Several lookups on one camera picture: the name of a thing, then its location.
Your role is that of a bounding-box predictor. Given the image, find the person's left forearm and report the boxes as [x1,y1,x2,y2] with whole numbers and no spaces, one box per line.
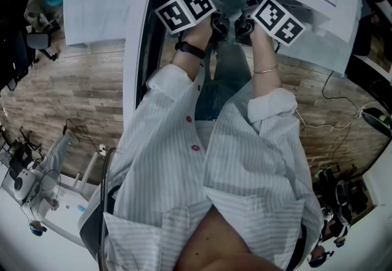
[170,20,214,83]

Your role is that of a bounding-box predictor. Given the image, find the black wristband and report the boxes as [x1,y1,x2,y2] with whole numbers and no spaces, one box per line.
[175,41,206,59]

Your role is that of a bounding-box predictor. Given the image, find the gold bracelet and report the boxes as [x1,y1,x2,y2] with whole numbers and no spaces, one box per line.
[253,63,279,74]

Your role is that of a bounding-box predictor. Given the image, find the black round dish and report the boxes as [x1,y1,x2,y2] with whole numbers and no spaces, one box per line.
[361,107,392,139]

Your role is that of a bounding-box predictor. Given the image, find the white undershirt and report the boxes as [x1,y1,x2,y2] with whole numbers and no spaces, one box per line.
[194,119,221,154]

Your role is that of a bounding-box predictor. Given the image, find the white desk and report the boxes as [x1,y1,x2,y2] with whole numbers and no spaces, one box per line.
[352,0,392,74]
[0,153,102,249]

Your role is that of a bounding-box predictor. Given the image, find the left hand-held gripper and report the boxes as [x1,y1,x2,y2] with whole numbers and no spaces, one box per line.
[154,0,231,42]

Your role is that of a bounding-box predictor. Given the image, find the white cable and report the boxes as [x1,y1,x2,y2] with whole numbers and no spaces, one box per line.
[293,109,362,129]

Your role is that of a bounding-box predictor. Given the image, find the person's right forearm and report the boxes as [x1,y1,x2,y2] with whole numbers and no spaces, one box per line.
[249,24,284,101]

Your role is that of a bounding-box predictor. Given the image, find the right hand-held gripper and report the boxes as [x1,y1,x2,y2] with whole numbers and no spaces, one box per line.
[234,0,307,47]

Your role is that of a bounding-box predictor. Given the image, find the white round device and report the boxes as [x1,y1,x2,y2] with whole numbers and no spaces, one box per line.
[13,168,36,200]

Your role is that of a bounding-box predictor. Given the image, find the striped white shirt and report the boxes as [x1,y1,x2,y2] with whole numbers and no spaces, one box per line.
[78,63,325,271]

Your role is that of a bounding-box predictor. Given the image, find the blue jeans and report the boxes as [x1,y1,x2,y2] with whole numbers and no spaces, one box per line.
[194,39,255,122]

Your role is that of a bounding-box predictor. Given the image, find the person's bare chest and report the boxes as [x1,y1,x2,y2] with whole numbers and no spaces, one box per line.
[174,208,288,271]

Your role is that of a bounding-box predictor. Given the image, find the black office chair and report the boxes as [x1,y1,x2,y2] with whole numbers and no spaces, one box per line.
[0,26,33,91]

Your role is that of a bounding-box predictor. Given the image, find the grey office chair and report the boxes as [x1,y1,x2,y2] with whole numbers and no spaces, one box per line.
[26,27,61,62]

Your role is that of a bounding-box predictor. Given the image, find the black cable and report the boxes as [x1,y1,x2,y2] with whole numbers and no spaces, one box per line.
[321,70,368,111]
[99,147,117,271]

